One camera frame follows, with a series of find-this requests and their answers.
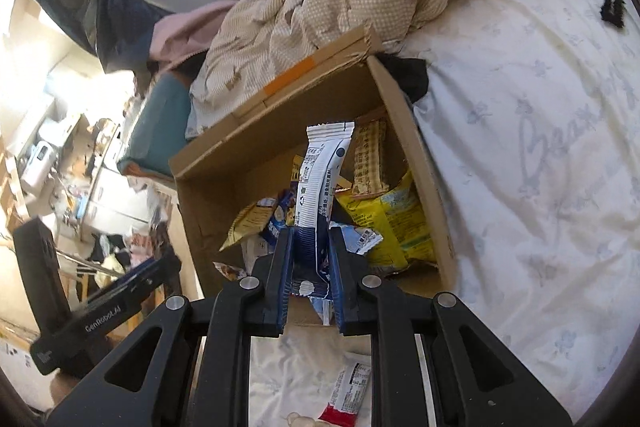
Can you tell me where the white and blue bar packet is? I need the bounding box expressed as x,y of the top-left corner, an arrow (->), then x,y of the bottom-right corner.
287,122 -> 356,325

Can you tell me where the white appliance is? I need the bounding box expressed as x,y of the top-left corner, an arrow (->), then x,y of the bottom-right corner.
19,141 -> 57,188

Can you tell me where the yellow snack packet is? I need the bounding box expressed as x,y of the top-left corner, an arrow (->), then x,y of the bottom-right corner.
335,171 -> 437,275

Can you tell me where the teal cushion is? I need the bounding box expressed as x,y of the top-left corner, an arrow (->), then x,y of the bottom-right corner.
117,74 -> 193,180

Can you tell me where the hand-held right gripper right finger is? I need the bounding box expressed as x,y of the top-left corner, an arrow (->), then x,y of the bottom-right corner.
327,226 -> 573,427

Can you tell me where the black cloth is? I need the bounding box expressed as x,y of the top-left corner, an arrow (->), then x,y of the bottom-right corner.
376,53 -> 431,104

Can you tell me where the dark curtain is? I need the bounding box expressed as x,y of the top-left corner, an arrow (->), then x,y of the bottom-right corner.
19,0 -> 173,75

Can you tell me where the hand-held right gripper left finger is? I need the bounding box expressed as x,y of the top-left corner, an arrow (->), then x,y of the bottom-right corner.
46,227 -> 296,427

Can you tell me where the heap of mixed snack packets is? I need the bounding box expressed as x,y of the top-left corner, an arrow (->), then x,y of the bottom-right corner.
212,119 -> 391,282

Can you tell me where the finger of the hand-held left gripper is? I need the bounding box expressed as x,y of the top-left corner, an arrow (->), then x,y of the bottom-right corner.
85,252 -> 183,308

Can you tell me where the white drawer cabinet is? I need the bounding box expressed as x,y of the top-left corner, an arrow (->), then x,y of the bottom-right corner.
80,122 -> 161,233

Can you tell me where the pink blanket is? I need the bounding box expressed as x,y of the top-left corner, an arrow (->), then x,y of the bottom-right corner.
149,0 -> 321,70

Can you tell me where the brown cardboard box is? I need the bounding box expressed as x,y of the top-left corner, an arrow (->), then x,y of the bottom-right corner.
169,24 -> 456,328

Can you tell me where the white red-ended bar packet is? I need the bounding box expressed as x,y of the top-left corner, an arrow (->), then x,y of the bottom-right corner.
317,351 -> 373,425

